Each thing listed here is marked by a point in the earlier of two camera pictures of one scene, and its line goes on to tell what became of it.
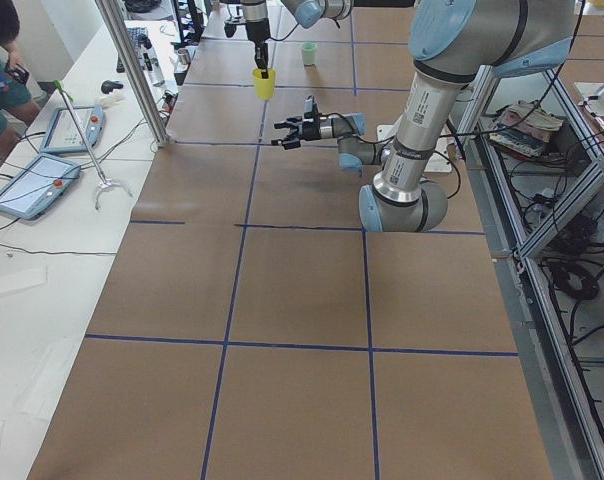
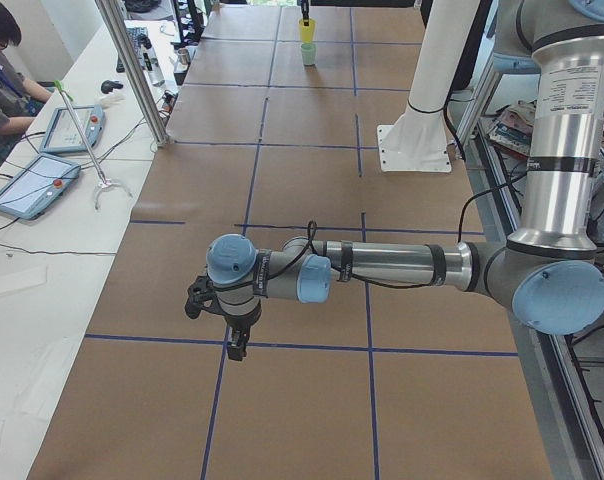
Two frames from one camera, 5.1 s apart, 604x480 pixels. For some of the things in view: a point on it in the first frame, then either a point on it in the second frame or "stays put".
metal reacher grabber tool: (103, 182) stays put
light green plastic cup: (309, 52) stays put
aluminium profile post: (135, 69) stays put
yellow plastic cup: (264, 87) to (307, 32)
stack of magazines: (522, 128) stays put
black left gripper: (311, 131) to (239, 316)
